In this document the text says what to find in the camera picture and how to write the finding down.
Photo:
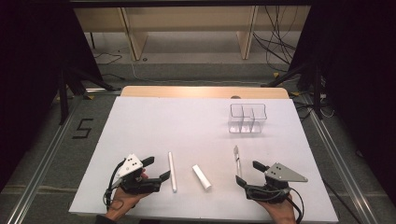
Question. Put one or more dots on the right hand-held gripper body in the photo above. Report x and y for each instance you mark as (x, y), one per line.
(274, 186)

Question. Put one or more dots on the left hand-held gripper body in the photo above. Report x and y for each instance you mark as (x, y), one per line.
(137, 185)

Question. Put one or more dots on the white pen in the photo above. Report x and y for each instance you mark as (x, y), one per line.
(172, 171)

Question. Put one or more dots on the clear pen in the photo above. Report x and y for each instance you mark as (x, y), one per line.
(237, 160)

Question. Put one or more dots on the short white cylinder stick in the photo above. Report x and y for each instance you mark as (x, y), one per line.
(201, 177)

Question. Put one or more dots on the clear plastic organizer box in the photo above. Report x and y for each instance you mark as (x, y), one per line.
(247, 119)

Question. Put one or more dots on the person's left hand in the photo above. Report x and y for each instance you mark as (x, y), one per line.
(123, 202)

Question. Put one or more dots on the person's right hand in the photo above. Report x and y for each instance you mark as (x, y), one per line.
(280, 211)

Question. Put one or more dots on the white foam board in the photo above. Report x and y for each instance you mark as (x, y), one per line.
(186, 140)

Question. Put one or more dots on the black tripod stand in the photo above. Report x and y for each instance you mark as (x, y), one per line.
(316, 90)
(63, 93)

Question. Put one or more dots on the black curtain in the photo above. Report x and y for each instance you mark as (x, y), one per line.
(31, 77)
(358, 77)

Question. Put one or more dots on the light wooden desk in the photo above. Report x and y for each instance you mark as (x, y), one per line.
(186, 18)

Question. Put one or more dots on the aluminium floor rail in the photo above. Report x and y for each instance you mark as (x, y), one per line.
(40, 168)
(339, 168)

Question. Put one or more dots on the short aluminium rail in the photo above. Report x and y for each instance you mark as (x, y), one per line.
(102, 90)

